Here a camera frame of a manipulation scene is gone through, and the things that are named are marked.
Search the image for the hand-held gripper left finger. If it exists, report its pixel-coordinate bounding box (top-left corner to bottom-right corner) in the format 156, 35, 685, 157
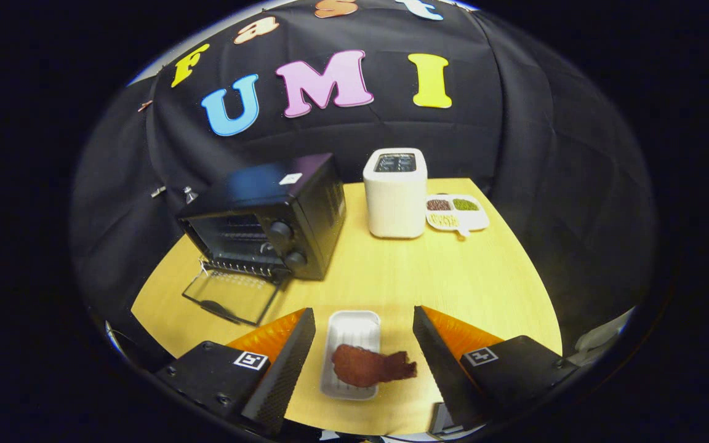
154, 306, 318, 436

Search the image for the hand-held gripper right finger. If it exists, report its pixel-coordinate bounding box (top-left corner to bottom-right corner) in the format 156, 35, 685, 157
412, 305, 580, 431

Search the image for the brown meat piece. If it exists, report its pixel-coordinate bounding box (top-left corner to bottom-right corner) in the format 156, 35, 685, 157
331, 343, 418, 388

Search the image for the black toaster oven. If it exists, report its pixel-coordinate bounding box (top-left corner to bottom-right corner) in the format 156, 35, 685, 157
176, 153, 347, 327

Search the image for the white pop-up toaster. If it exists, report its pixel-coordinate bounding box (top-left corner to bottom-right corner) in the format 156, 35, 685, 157
363, 148, 428, 239

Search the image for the white foam tray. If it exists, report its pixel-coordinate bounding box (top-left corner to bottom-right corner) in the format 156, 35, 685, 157
321, 311, 382, 401

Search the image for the white divided dish with beans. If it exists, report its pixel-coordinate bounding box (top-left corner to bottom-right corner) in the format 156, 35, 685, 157
425, 194, 491, 238

